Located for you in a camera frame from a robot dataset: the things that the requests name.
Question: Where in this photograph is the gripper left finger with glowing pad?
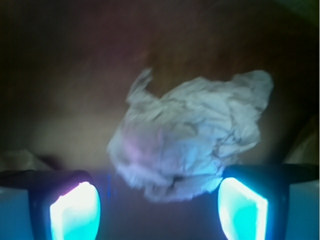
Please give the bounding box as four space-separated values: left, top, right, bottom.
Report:
0 170 101 240

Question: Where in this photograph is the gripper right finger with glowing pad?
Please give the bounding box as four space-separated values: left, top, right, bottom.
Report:
217 163 320 240

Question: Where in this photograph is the white paper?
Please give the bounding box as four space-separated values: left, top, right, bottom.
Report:
107 68 274 203

